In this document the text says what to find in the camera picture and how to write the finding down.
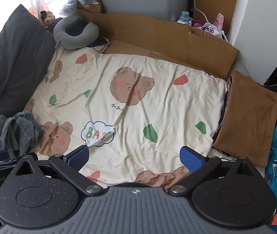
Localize pink package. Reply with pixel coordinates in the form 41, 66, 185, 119
213, 13, 225, 30

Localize flattened cardboard sheet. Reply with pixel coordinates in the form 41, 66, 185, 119
76, 1, 240, 80

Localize brown teddy bear toy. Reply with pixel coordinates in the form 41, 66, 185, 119
40, 10, 56, 28

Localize cream bear print blanket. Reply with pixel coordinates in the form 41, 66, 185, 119
23, 46, 230, 191

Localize light blue jeans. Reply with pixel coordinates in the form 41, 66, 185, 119
0, 110, 43, 160

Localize grey neck pillow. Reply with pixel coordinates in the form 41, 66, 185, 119
53, 15, 100, 50

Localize white cable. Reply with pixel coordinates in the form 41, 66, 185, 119
191, 0, 229, 42

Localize detergent bottle with blue cap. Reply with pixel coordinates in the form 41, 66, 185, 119
177, 11, 192, 25

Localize white purple detergent bag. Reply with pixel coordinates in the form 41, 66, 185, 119
190, 19, 227, 38

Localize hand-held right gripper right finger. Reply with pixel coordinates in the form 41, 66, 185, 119
168, 146, 261, 197

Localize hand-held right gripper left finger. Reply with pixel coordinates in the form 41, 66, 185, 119
14, 145, 105, 195

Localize translucent orange plastic bag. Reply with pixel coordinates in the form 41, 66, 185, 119
28, 0, 49, 20

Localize brown folded garment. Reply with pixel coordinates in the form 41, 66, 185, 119
213, 70, 277, 167

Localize small patterned cloth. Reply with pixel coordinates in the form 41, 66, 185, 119
90, 39, 111, 54

